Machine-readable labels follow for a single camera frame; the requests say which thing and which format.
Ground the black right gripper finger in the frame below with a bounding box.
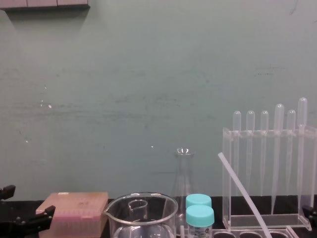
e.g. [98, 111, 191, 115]
[302, 204, 317, 224]

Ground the short plastic transfer pipette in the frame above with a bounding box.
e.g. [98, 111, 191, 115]
[260, 110, 269, 197]
[285, 109, 297, 196]
[245, 110, 256, 191]

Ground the pink pipette tip box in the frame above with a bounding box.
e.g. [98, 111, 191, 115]
[35, 192, 109, 238]

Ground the large glass beaker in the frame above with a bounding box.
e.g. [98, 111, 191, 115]
[102, 191, 179, 238]

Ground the grey wall cabinet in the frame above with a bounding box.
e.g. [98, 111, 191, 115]
[0, 0, 91, 11]

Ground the clear acrylic pipette stand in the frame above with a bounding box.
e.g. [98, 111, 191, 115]
[221, 124, 317, 230]

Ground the vial with teal cap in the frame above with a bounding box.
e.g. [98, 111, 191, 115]
[185, 205, 215, 238]
[185, 193, 212, 208]

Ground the small glass beaker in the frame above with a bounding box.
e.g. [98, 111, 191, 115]
[127, 200, 149, 222]

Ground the glass conical flask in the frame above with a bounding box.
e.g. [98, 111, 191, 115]
[169, 147, 197, 236]

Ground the black table cloth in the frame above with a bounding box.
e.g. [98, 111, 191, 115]
[0, 195, 317, 238]

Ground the clear acrylic holed rack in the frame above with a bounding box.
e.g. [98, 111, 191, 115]
[180, 225, 317, 238]

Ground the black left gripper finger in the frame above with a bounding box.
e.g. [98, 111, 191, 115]
[0, 205, 56, 237]
[0, 184, 16, 202]

